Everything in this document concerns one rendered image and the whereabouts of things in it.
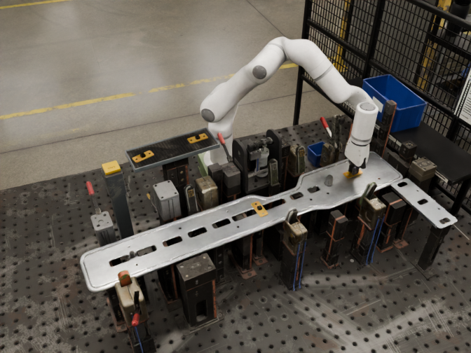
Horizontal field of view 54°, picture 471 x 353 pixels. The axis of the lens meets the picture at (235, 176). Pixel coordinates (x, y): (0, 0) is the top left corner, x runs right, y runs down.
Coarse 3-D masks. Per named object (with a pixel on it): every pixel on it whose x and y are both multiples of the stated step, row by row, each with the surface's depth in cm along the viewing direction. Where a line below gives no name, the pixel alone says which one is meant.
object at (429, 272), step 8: (432, 232) 185; (440, 232) 181; (448, 232) 184; (432, 240) 187; (440, 240) 187; (424, 248) 193; (432, 248) 189; (424, 256) 195; (432, 256) 195; (416, 264) 200; (424, 264) 196; (424, 272) 198; (432, 272) 198
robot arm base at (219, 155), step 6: (228, 138) 224; (228, 144) 227; (216, 150) 228; (222, 150) 228; (228, 150) 230; (204, 156) 241; (210, 156) 236; (216, 156) 231; (222, 156) 231; (204, 162) 238; (210, 162) 237; (216, 162) 235; (222, 162) 234
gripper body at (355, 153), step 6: (348, 144) 193; (354, 144) 189; (366, 144) 187; (348, 150) 194; (354, 150) 190; (360, 150) 187; (366, 150) 187; (348, 156) 195; (354, 156) 191; (360, 156) 188; (366, 156) 189; (354, 162) 193; (360, 162) 190; (366, 162) 192
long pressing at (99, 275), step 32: (384, 160) 209; (288, 192) 193; (320, 192) 193; (352, 192) 193; (192, 224) 179; (256, 224) 179; (96, 256) 167; (160, 256) 167; (192, 256) 169; (96, 288) 157
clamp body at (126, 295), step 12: (132, 276) 154; (120, 288) 150; (132, 288) 150; (120, 300) 147; (132, 300) 146; (144, 300) 148; (132, 312) 148; (144, 312) 151; (144, 324) 164; (132, 336) 162; (144, 336) 162; (132, 348) 171; (144, 348) 165
